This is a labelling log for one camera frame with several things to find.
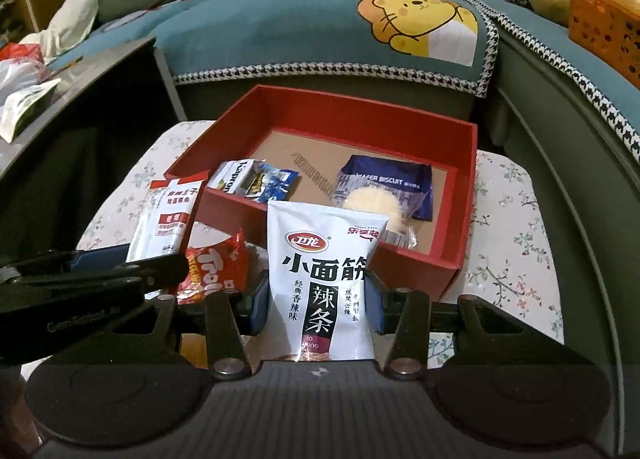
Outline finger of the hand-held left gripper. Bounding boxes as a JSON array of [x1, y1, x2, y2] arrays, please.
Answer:
[[10, 254, 191, 300], [0, 248, 130, 285]]

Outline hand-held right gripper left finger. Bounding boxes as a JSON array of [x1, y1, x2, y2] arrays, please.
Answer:
[[115, 273, 272, 381]]

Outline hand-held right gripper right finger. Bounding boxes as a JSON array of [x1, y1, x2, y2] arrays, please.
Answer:
[[366, 274, 568, 381]]

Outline white red stick packet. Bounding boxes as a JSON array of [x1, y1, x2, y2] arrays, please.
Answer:
[[126, 179, 208, 265]]

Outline red gummy candy packet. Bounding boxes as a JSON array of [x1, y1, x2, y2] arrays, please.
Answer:
[[176, 231, 251, 297]]

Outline large white spicy strip packet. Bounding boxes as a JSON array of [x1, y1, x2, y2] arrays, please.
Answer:
[[260, 199, 391, 362]]

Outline round white cake clear wrapper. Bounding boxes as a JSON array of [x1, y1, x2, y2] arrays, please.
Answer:
[[332, 186, 421, 251]]

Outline blue white candy packet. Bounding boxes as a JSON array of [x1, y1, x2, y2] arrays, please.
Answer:
[[245, 163, 299, 204]]

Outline dark blue wafer biscuit packet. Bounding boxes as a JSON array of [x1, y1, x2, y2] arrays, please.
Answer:
[[334, 155, 433, 222]]

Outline red cardboard box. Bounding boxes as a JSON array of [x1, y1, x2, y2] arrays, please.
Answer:
[[164, 85, 480, 302]]

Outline floral tablecloth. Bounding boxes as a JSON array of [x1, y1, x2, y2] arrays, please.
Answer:
[[75, 120, 566, 370]]

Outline white green pouch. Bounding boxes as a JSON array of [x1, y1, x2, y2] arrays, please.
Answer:
[[0, 78, 63, 144]]

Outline grey side table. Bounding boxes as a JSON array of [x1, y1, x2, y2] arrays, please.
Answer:
[[0, 36, 186, 260]]

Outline cream white cloth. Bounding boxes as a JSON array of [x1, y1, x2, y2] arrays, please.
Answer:
[[32, 0, 103, 60]]

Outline green sofa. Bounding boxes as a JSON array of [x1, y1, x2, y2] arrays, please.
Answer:
[[85, 0, 640, 290]]

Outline teal lion sofa cover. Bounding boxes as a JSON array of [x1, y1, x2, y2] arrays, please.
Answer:
[[47, 0, 501, 100]]

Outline teal houndstooth-trim sofa cover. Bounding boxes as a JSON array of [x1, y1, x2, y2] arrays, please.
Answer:
[[450, 0, 640, 164]]

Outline orange perforated plastic basket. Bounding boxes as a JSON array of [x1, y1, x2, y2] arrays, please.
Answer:
[[565, 0, 640, 90]]

